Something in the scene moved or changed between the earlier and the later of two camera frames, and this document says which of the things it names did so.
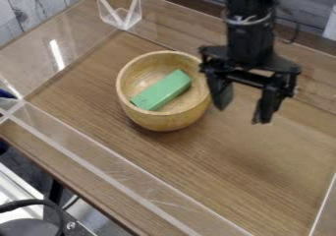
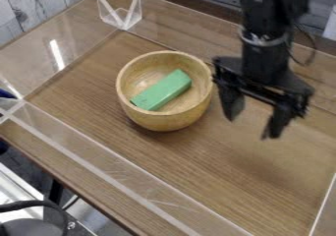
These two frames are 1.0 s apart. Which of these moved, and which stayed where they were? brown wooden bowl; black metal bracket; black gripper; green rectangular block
Moved: black gripper
Stayed: brown wooden bowl; green rectangular block; black metal bracket
